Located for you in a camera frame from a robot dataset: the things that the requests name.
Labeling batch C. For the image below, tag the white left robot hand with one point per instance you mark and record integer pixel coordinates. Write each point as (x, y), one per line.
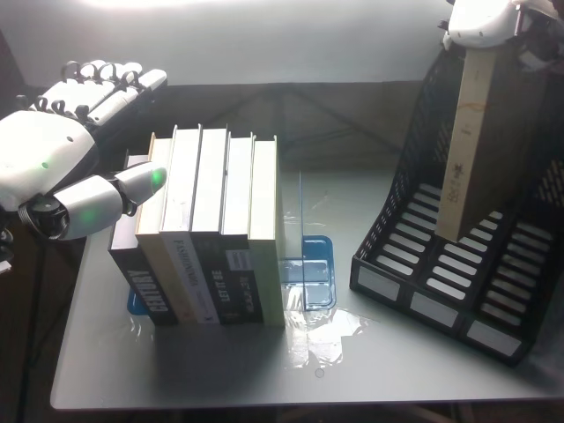
(44, 150)

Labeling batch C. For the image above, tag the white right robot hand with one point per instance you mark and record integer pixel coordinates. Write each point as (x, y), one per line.
(480, 22)

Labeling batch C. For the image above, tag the beige book small black print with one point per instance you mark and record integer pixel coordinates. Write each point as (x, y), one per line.
(467, 154)

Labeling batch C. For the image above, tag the white FASHION spine book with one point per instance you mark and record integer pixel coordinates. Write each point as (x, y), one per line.
(180, 176)

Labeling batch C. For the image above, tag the pale green book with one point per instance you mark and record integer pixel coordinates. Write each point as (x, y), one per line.
(264, 189)

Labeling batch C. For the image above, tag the black plastic file holder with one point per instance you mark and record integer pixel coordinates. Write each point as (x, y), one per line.
(484, 275)

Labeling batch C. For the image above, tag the blue transparent bookend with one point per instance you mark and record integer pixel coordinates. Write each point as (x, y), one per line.
(317, 273)

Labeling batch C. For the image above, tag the clear plastic film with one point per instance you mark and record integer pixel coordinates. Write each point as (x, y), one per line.
(328, 348)

